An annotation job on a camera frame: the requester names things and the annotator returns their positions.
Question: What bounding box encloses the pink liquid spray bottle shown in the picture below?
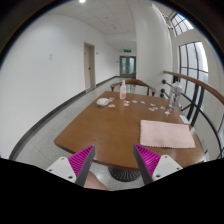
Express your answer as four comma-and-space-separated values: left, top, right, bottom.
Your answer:
120, 80, 126, 100

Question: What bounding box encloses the green exit sign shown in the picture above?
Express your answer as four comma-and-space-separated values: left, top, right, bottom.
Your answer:
124, 49, 131, 53

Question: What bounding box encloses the round wooden table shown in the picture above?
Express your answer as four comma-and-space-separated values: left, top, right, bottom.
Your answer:
53, 90, 206, 172

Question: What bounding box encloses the wooden chair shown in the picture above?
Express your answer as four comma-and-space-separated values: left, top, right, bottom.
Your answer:
110, 79, 156, 96

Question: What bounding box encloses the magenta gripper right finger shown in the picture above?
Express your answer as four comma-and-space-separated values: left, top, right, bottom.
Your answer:
133, 144, 182, 185

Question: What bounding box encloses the clear plastic water bottle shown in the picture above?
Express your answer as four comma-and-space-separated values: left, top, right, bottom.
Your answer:
169, 82, 182, 109

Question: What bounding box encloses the double glass door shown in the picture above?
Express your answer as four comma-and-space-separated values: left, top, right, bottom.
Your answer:
120, 56, 136, 77

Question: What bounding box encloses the wooden handrail with black posts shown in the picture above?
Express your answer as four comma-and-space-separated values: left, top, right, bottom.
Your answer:
165, 71, 224, 159

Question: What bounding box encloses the pink towel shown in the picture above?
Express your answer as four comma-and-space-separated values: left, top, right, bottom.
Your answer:
140, 120, 195, 149

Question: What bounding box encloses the beige side door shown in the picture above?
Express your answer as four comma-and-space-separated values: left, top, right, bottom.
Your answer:
84, 43, 95, 90

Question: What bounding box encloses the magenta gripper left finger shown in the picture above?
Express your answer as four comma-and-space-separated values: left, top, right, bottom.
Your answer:
47, 145, 95, 187

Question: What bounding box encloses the large paned window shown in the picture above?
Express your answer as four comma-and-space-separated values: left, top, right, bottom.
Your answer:
170, 12, 210, 111

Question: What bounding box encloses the black table pedestal base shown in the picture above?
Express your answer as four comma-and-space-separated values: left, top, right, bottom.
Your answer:
108, 168, 140, 182

